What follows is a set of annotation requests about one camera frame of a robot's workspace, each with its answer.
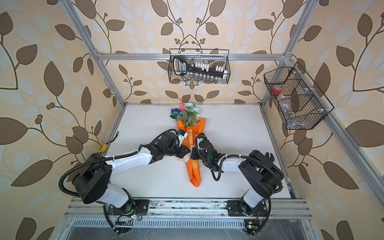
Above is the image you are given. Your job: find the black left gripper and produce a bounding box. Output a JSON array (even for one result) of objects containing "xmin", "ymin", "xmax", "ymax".
[{"xmin": 163, "ymin": 142, "xmax": 193, "ymax": 159}]

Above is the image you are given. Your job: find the white ribbon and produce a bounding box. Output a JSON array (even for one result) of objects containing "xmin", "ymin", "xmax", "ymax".
[{"xmin": 177, "ymin": 152, "xmax": 193, "ymax": 163}]

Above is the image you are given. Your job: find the orange wrapping paper sheet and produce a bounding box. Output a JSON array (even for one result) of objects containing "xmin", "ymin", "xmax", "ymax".
[{"xmin": 176, "ymin": 117, "xmax": 206, "ymax": 188}]

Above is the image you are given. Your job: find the dark blue fake rose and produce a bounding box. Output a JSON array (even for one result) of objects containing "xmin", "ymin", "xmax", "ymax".
[{"xmin": 170, "ymin": 109, "xmax": 182, "ymax": 119}]

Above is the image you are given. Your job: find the pale blue fake flower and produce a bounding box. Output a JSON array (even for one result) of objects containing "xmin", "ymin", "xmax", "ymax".
[{"xmin": 184, "ymin": 103, "xmax": 201, "ymax": 127}]

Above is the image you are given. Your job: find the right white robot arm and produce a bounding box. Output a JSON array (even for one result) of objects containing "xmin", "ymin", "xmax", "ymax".
[{"xmin": 192, "ymin": 134, "xmax": 284, "ymax": 216}]

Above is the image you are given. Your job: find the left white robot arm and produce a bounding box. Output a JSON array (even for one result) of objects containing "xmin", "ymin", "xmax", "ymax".
[{"xmin": 58, "ymin": 129, "xmax": 190, "ymax": 209}]

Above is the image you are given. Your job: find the black adjustable wrench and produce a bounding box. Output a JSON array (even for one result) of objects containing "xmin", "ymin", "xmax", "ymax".
[{"xmin": 265, "ymin": 152, "xmax": 275, "ymax": 162}]

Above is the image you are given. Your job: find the yellow tape measure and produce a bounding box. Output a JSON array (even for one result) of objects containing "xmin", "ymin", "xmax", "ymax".
[{"xmin": 99, "ymin": 131, "xmax": 119, "ymax": 154}]

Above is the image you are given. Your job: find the black socket wrench set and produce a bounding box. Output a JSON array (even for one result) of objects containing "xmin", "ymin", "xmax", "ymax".
[{"xmin": 169, "ymin": 55, "xmax": 231, "ymax": 81}]

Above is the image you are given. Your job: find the clear bottle red cap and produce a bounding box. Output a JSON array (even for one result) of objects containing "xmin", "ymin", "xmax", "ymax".
[{"xmin": 272, "ymin": 85, "xmax": 299, "ymax": 118}]

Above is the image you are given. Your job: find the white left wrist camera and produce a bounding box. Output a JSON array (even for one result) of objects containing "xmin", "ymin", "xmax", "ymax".
[{"xmin": 177, "ymin": 130, "xmax": 188, "ymax": 147}]

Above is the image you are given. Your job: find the back black wire basket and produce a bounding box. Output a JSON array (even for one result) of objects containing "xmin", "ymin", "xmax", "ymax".
[{"xmin": 167, "ymin": 48, "xmax": 231, "ymax": 85}]

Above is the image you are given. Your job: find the black wire basket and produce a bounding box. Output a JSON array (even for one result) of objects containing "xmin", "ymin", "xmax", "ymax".
[
  {"xmin": 167, "ymin": 48, "xmax": 231, "ymax": 85},
  {"xmin": 264, "ymin": 62, "xmax": 334, "ymax": 130}
]

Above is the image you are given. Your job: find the right black wire basket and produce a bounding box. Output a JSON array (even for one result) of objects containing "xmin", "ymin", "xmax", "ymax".
[{"xmin": 264, "ymin": 62, "xmax": 334, "ymax": 130}]

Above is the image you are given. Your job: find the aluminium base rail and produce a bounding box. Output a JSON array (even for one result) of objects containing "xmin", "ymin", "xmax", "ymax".
[{"xmin": 64, "ymin": 197, "xmax": 314, "ymax": 230}]

